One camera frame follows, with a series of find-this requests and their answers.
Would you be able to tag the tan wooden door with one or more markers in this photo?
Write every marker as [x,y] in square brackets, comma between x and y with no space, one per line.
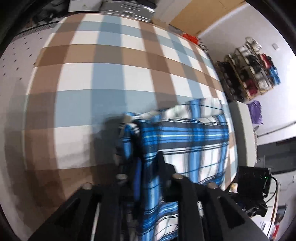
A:
[198,15]

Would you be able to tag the blue white plaid shirt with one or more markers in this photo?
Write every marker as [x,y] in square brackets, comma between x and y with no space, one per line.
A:
[192,137]

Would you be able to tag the purple hanging garment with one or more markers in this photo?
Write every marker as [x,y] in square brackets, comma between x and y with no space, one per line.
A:
[255,112]

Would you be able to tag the orange bag on floor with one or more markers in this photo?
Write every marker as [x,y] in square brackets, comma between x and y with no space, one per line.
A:
[191,38]

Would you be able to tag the grey bed frame edge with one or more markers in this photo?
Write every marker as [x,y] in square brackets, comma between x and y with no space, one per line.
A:
[244,134]

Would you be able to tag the checkered bed sheet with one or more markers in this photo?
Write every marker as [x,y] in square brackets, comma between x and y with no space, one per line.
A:
[63,93]

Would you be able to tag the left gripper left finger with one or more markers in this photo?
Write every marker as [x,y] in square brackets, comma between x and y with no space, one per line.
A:
[126,192]

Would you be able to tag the wooden shoe rack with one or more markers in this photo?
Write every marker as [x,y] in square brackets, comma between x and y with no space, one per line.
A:
[247,73]

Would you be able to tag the white wall switch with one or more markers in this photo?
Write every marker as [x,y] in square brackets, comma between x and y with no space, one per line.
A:
[275,46]

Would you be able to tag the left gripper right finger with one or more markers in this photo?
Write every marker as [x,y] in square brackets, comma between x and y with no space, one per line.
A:
[168,184]

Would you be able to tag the black device with cable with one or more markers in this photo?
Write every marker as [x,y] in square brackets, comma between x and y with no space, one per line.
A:
[256,187]

